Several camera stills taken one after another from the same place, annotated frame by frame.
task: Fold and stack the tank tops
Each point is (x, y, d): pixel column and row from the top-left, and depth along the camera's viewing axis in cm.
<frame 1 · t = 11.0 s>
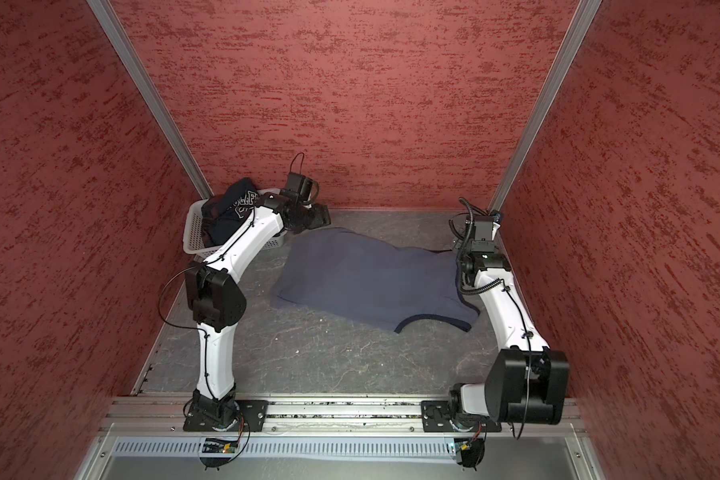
left hand: (320, 225, 92), fingers open
right hand: (467, 246, 84), fingers open
grey blue tank top: (365, 280, 103), on the table
dark navy tank top: (223, 214, 109), point 10 cm above the table

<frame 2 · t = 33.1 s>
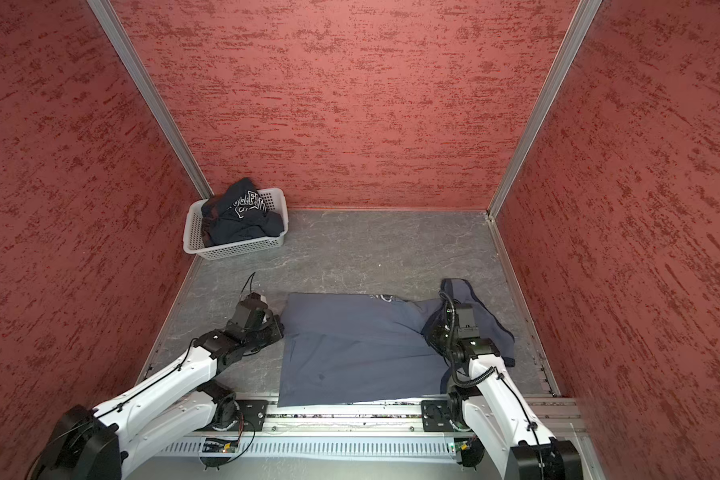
left hand: (284, 332, 86), fingers closed
right hand: (421, 339, 85), fingers closed
grey blue tank top: (358, 347, 87), on the table
the other named things where they were.

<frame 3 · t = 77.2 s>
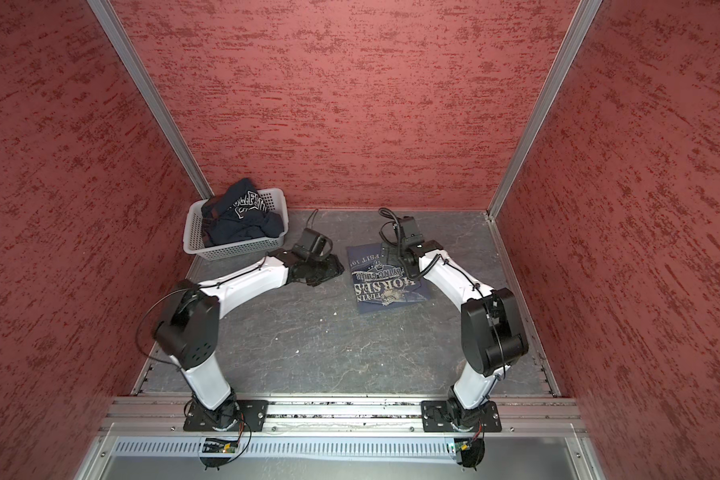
left hand: (338, 276, 91), fingers open
right hand: (395, 259, 93), fingers open
grey blue tank top: (379, 280, 99), point 3 cm above the table
the other named things where they were.

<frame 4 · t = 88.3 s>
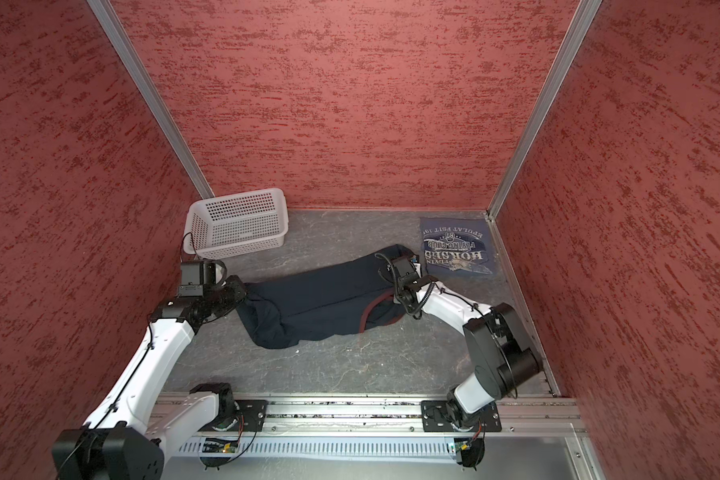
left hand: (249, 294, 81), fingers closed
right hand: (407, 297, 92), fingers open
grey blue tank top: (456, 246, 109), point 3 cm above the table
dark navy tank top: (351, 298, 94), point 4 cm above the table

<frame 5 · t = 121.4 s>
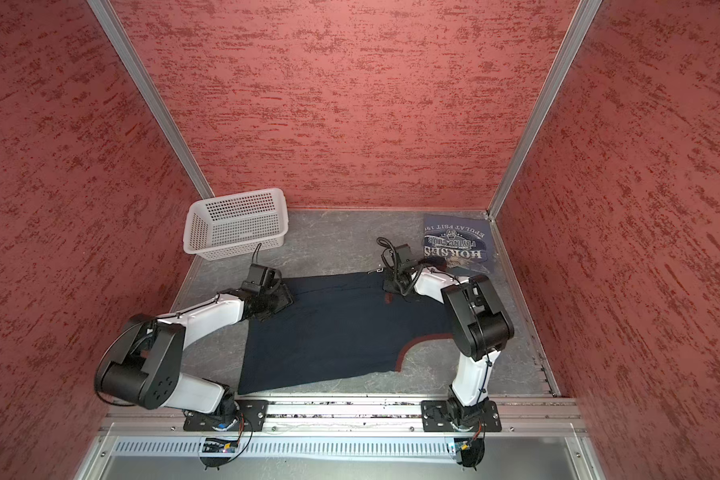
left hand: (286, 306, 93), fingers open
right hand: (386, 289, 98), fingers open
dark navy tank top: (334, 329, 90), point 2 cm above the table
the other named things where they were.

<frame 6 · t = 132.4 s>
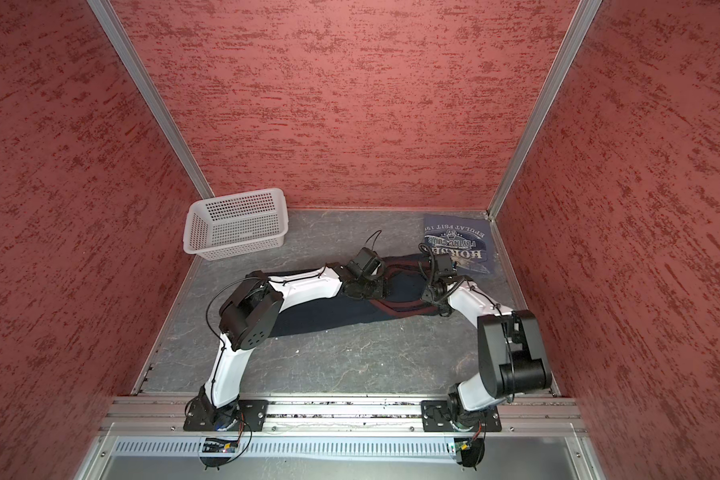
left hand: (383, 296, 94), fingers open
right hand: (431, 301, 93), fingers open
dark navy tank top: (402, 297, 93), point 5 cm above the table
the other named things where they were.

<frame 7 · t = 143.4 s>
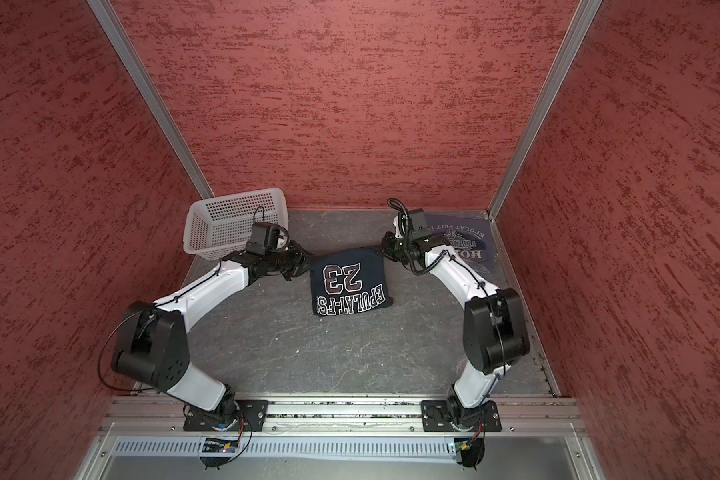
left hand: (318, 262, 86), fingers closed
right hand: (374, 253, 88), fingers closed
dark navy tank top: (348, 280, 95), point 7 cm above the table
the other named things where they were.

